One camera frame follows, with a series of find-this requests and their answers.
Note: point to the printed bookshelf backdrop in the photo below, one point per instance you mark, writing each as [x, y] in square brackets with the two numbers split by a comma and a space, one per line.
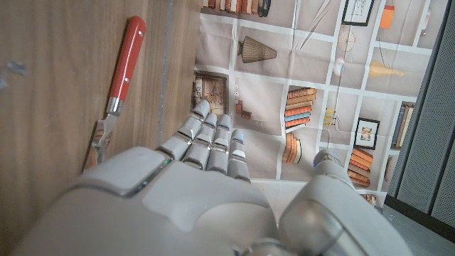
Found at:
[313, 71]

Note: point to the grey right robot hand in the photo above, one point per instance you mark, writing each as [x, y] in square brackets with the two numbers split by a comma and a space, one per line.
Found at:
[185, 209]

